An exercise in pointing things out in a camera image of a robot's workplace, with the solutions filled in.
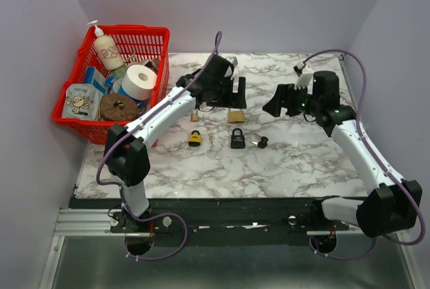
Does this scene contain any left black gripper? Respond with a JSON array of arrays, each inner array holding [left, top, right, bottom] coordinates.
[[206, 76, 246, 109]]

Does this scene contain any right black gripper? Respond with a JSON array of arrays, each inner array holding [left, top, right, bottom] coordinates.
[[262, 82, 320, 118]]

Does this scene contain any large brass padlock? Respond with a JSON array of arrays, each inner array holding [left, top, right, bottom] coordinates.
[[228, 109, 245, 124]]

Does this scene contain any black padlock with keys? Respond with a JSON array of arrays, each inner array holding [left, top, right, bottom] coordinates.
[[230, 128, 245, 149]]

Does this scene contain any small brass padlock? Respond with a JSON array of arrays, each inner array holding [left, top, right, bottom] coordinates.
[[190, 110, 199, 122]]

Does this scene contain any yellow black padlock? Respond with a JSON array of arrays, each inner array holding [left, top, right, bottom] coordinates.
[[188, 130, 202, 147]]

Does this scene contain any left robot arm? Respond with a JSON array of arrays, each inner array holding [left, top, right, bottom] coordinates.
[[102, 54, 247, 232]]

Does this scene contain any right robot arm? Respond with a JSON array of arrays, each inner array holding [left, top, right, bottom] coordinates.
[[262, 71, 422, 238]]

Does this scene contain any yellow padlock key pair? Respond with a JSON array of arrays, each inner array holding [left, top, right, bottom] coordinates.
[[208, 131, 215, 146]]

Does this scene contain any red plastic basket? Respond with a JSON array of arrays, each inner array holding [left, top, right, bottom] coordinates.
[[51, 24, 170, 145]]

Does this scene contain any brown round item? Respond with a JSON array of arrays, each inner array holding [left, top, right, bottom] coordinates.
[[99, 93, 138, 122]]

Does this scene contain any cream pump lotion bottle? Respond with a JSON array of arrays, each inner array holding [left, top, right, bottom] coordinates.
[[87, 20, 124, 71]]

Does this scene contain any blue white package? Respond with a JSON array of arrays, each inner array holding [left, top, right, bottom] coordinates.
[[84, 66, 112, 95]]

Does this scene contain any grey cartoon pouch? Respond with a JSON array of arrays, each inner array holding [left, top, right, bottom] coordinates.
[[62, 83, 103, 121]]

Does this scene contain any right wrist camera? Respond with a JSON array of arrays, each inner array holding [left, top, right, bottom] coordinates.
[[293, 61, 313, 90]]

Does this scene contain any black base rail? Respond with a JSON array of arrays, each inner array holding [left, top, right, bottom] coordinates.
[[110, 198, 354, 247]]

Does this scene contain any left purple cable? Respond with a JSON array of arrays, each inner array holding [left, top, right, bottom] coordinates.
[[96, 30, 223, 222]]

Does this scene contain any aluminium frame rail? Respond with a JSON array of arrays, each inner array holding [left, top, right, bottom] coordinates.
[[54, 208, 111, 237]]

